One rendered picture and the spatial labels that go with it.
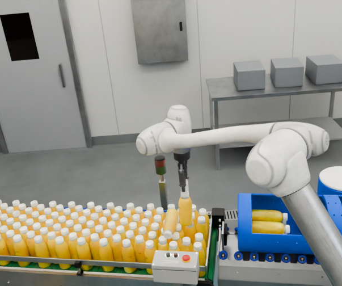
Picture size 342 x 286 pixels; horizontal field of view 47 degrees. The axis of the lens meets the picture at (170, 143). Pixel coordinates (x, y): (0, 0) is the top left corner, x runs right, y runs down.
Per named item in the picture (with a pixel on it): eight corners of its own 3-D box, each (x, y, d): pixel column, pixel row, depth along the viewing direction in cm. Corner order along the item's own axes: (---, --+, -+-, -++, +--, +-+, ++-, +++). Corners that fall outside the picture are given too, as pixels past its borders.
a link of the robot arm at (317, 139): (283, 113, 139) (263, 126, 131) (334, 116, 127) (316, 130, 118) (286, 147, 143) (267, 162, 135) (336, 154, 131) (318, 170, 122)
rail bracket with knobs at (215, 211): (224, 232, 220) (223, 217, 215) (211, 231, 221) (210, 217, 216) (224, 221, 228) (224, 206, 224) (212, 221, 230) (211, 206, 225)
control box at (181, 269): (197, 285, 174) (196, 267, 169) (153, 282, 177) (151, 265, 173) (199, 268, 183) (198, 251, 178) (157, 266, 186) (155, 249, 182)
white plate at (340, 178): (309, 175, 240) (309, 177, 240) (347, 196, 217) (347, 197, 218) (340, 162, 251) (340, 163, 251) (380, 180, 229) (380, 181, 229)
